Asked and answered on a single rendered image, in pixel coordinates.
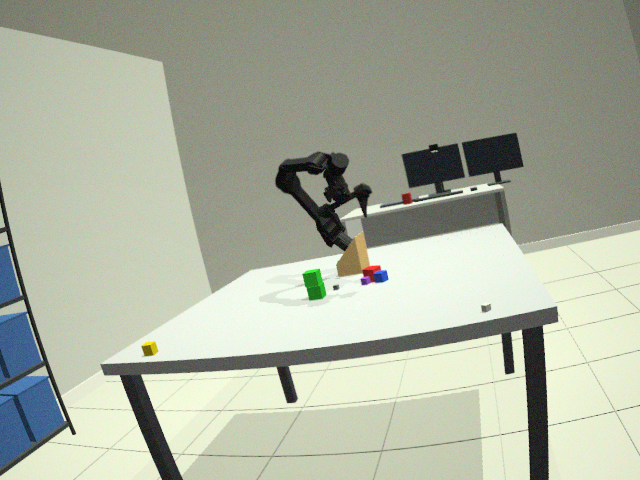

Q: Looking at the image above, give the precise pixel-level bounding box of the red block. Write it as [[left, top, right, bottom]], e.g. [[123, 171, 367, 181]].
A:
[[362, 266, 381, 283]]

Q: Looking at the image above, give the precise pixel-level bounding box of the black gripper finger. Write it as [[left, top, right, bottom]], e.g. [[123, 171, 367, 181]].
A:
[[356, 192, 369, 217], [323, 211, 343, 230]]

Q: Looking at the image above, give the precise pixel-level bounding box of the green block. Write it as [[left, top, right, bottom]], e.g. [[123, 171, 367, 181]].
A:
[[302, 269, 323, 288], [306, 282, 327, 300]]

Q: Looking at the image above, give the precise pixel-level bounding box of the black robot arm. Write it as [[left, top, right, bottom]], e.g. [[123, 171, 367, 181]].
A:
[[276, 152, 353, 251]]

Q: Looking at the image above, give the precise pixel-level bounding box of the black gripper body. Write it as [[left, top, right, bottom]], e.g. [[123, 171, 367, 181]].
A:
[[317, 178, 372, 218]]

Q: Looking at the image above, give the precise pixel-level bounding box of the blue block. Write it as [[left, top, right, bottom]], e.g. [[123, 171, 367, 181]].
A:
[[373, 271, 389, 283]]

